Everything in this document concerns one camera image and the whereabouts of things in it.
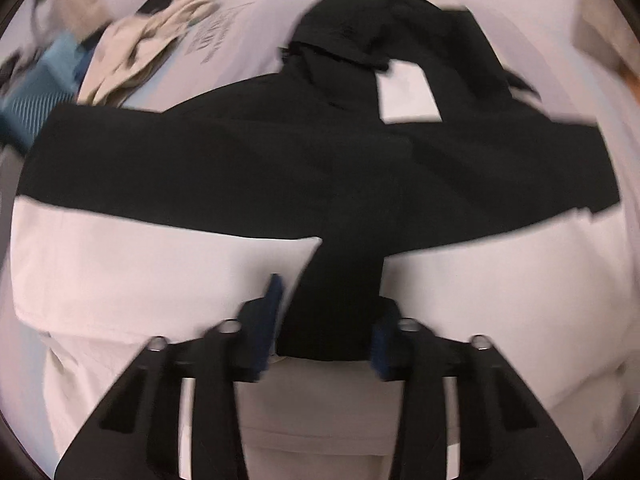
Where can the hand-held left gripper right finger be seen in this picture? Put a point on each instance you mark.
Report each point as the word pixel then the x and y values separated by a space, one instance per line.
pixel 381 352

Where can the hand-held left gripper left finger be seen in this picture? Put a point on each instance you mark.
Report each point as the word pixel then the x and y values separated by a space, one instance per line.
pixel 266 322

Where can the black and white jacket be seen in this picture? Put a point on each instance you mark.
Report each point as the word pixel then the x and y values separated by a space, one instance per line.
pixel 300 160

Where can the printed pale bed sheet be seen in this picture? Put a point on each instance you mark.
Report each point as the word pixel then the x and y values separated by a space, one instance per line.
pixel 240 45

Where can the beige and black jacket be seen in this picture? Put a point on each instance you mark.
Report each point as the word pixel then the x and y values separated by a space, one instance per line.
pixel 145 40

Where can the teal ribbed suitcase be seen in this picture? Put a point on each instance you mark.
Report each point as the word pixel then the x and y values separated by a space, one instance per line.
pixel 35 105

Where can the grey patterned clothing pile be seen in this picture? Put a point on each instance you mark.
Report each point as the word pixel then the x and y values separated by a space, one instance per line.
pixel 70 2

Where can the tan cloth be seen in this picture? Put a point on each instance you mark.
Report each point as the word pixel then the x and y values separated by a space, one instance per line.
pixel 607 30

